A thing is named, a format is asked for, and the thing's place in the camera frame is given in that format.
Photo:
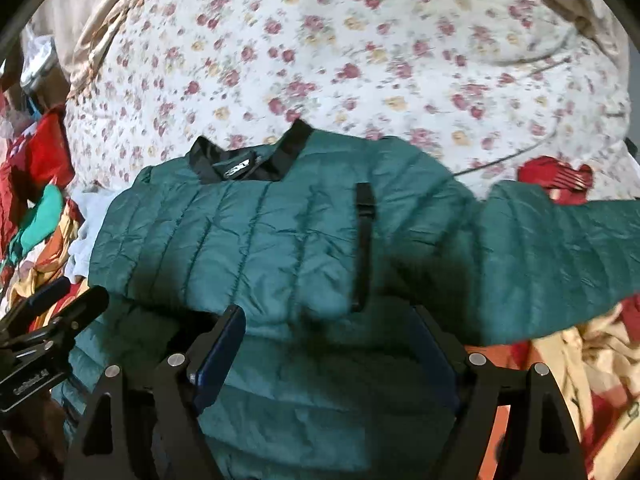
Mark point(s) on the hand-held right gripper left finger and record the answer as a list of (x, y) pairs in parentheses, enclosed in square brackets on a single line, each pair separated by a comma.
[(220, 360)]

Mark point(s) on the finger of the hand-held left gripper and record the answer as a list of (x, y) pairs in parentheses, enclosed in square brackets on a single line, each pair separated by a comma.
[(85, 305), (47, 295)]

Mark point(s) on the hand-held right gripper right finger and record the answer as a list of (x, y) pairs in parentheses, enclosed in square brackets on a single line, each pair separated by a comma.
[(435, 355)]

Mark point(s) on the green puffer jacket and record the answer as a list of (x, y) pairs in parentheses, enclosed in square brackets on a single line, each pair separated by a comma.
[(280, 240)]

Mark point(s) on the green garment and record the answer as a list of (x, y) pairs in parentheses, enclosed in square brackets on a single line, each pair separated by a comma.
[(42, 215)]

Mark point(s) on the light blue fleece cloth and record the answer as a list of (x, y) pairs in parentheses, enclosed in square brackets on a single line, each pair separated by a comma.
[(92, 220)]

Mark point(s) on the red ruffled garment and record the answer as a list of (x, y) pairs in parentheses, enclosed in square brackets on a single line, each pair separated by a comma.
[(10, 200)]

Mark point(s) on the plain red cloth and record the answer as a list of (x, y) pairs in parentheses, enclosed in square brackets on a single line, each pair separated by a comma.
[(50, 150)]

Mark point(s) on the red orange printed blanket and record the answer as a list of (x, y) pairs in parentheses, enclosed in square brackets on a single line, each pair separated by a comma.
[(600, 360)]

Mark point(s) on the red patterned cloth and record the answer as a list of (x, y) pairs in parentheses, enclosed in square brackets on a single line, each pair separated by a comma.
[(545, 172)]

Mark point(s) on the floral bed sheet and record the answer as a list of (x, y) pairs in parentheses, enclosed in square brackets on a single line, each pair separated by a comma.
[(350, 60)]

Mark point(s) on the beige fringed blanket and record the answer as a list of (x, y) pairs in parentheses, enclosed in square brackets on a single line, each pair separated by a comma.
[(595, 20)]

